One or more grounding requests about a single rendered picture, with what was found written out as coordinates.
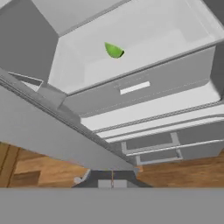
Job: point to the green lemon wedge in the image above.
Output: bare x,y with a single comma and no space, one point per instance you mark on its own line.
113,50

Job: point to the grey fridge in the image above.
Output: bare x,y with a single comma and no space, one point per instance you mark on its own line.
180,108

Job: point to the grey freezer drawer front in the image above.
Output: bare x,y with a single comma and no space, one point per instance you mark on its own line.
201,145

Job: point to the grey fridge door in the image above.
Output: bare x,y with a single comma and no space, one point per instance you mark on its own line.
43,128

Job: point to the white fridge drawer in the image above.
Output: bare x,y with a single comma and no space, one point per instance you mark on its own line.
140,38

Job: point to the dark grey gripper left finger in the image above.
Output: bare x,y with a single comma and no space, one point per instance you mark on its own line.
100,176

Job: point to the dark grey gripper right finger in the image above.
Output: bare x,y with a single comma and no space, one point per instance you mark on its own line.
125,176

